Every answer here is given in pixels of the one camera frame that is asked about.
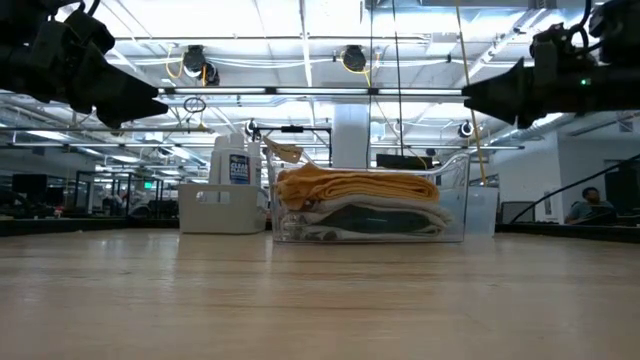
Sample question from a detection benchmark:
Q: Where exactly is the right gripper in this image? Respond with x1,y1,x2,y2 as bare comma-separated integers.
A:
462,57,601,129

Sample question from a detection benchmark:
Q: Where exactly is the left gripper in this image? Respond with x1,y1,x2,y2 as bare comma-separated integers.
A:
0,19,170,129

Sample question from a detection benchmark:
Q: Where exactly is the white plastic cleaner bottle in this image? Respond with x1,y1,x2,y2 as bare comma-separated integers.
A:
208,134,225,186
218,132,251,186
248,141,264,187

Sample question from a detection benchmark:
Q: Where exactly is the clear plastic storage bin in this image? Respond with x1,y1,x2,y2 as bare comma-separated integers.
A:
268,152,471,245

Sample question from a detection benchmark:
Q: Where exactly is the grey waffle towel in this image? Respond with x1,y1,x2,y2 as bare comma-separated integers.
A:
282,212,446,242
299,193,454,226

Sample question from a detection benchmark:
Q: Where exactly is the paper tag with handwriting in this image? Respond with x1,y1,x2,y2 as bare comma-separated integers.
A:
263,137,305,165

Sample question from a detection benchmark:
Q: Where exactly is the orange towel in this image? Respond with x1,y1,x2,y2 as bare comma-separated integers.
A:
275,163,441,211

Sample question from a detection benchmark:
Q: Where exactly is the dark green cloth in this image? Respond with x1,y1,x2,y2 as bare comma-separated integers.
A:
329,203,434,235

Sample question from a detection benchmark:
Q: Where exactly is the grey monitor back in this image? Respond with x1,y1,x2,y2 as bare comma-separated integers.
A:
501,200,536,225

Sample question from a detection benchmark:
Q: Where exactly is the black background monitor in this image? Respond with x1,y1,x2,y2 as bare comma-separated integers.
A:
375,153,432,170

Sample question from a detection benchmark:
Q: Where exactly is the dark background screen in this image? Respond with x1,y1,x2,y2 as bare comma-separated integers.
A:
12,173,49,204

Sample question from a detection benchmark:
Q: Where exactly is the person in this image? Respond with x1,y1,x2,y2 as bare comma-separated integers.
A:
564,186,620,225

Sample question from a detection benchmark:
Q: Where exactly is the long ceiling light bar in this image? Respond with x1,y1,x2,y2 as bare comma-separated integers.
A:
158,85,469,98

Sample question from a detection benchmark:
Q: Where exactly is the yellow hanging cable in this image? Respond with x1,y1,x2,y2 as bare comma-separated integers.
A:
453,0,489,187

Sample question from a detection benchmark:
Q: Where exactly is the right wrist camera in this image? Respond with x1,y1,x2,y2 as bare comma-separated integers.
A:
529,22,574,69

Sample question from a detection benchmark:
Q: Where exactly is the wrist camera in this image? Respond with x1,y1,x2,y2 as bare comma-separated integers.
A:
63,8,117,57
529,22,574,69

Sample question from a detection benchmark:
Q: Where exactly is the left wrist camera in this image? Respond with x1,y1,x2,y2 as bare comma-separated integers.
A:
63,8,117,57

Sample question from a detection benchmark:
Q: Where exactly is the black background rig frame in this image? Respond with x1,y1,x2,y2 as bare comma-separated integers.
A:
74,169,166,219

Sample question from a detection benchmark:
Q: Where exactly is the black hanging cable with coil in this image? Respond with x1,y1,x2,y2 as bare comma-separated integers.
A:
391,0,405,157

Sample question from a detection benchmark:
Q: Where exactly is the frosted plastic handled bin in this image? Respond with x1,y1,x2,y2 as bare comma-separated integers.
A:
178,183,269,235
452,185,500,236

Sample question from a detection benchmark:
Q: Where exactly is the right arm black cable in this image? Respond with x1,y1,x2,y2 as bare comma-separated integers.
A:
510,153,640,225

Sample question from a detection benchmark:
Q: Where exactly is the thin black hanging cable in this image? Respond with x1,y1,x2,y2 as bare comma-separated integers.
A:
368,0,376,169

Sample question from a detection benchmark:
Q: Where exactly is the black background gantry frame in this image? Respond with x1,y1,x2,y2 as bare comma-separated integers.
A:
254,124,335,169

